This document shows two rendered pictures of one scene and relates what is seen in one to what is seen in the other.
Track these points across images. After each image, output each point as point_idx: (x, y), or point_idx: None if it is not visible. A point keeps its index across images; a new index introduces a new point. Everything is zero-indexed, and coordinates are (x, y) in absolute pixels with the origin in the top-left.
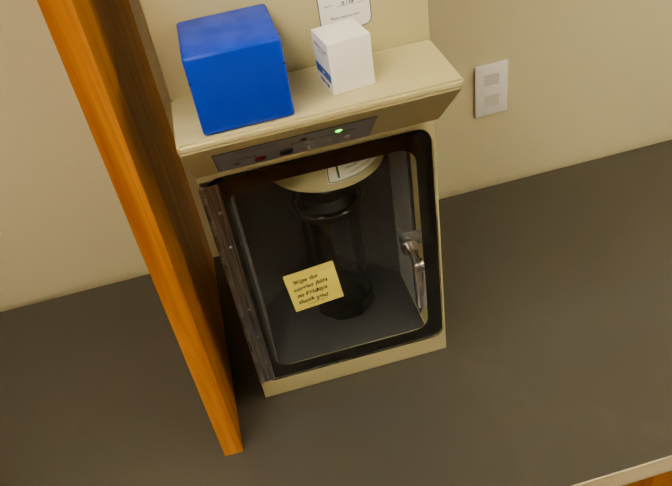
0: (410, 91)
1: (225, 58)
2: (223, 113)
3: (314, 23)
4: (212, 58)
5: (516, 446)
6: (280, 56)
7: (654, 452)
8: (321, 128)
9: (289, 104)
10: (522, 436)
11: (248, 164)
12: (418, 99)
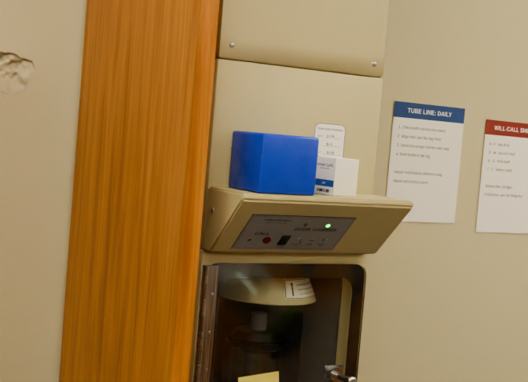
0: (383, 200)
1: (287, 141)
2: (275, 178)
3: None
4: (280, 138)
5: None
6: (317, 150)
7: None
8: (323, 215)
9: (313, 186)
10: None
11: (252, 247)
12: (386, 207)
